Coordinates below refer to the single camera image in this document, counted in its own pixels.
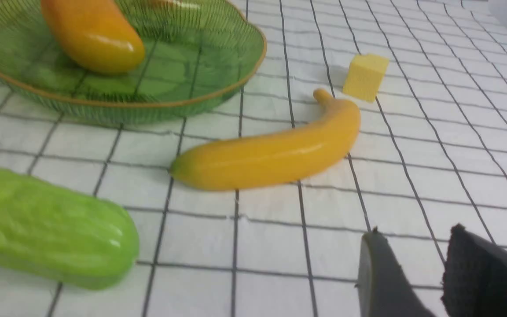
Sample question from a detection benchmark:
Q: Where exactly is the orange yellow toy mango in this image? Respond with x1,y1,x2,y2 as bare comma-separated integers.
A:
40,0,145,75

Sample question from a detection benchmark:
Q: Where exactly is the green toy bitter gourd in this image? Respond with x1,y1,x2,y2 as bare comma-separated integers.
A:
0,168,140,290

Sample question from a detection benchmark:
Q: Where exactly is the yellow toy banana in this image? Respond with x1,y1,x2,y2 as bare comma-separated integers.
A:
169,89,361,191

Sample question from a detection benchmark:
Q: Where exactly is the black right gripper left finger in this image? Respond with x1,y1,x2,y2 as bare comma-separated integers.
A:
356,227,434,317

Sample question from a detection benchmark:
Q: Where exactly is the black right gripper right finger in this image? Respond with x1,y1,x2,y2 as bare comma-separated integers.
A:
442,224,507,317

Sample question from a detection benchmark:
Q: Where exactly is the green glass leaf plate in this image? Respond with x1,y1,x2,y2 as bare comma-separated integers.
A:
0,0,266,125

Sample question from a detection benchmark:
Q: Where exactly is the yellow foam cube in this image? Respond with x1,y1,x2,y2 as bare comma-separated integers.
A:
342,54,389,103

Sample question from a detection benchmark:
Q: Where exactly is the white checkered tablecloth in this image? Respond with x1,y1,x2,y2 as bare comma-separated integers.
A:
0,0,507,317

